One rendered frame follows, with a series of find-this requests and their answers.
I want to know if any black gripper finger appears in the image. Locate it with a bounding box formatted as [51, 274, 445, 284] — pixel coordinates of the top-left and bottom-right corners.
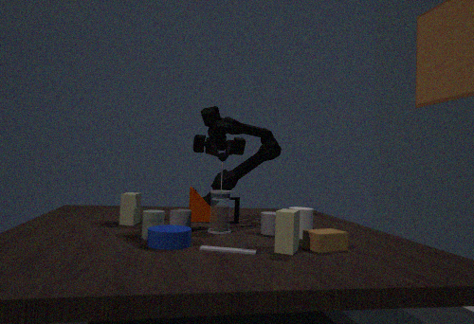
[205, 138, 219, 157]
[226, 140, 235, 157]

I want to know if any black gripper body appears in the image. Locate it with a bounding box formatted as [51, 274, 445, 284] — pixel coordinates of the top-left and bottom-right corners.
[193, 135, 246, 155]

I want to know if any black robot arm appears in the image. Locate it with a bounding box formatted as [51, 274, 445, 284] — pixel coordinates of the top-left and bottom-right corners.
[201, 106, 281, 190]

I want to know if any grey flat bar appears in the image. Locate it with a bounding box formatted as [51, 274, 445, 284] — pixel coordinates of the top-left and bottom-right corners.
[199, 245, 257, 255]

